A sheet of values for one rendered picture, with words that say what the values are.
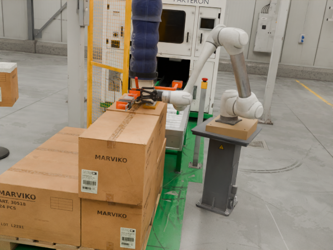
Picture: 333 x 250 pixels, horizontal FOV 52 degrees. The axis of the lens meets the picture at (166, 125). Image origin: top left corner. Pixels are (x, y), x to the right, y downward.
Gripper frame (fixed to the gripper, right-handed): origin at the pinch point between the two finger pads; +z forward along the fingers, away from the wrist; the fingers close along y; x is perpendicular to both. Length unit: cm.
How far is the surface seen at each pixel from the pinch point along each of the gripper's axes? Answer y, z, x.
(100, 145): 17, 6, -65
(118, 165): 29, -5, -65
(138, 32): -43.1, 3.7, 17.6
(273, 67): 13, -161, 350
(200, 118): 49, -49, 124
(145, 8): -60, -1, 15
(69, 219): 74, 28, -60
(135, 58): -23.4, 5.1, 17.6
